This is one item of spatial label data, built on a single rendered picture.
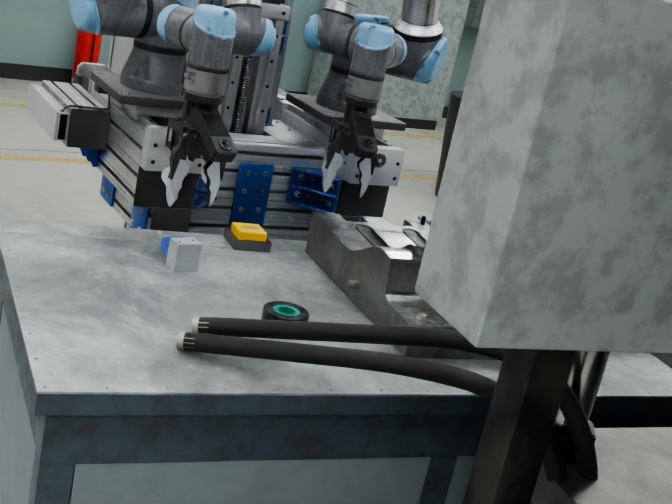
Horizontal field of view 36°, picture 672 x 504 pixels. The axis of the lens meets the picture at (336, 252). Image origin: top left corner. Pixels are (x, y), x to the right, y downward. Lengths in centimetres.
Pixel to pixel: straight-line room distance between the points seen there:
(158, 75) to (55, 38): 509
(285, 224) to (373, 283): 65
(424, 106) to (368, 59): 611
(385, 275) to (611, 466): 52
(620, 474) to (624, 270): 51
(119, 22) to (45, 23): 510
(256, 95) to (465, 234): 140
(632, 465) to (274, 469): 55
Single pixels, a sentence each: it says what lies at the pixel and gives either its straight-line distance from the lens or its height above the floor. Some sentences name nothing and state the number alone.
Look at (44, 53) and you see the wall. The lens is 737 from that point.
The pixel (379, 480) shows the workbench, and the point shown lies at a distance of 176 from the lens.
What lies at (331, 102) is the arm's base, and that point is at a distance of 251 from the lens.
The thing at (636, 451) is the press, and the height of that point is 79.
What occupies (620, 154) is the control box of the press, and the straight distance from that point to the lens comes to 116.
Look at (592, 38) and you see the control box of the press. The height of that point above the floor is 142.
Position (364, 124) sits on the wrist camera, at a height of 108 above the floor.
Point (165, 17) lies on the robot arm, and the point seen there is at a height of 124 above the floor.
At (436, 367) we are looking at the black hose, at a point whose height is 89.
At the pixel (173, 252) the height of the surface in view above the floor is 83.
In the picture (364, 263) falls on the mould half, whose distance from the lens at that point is 194.
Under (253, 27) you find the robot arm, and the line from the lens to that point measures 203.
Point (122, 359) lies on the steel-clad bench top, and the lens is 159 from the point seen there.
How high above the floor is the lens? 149
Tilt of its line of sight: 18 degrees down
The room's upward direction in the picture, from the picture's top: 12 degrees clockwise
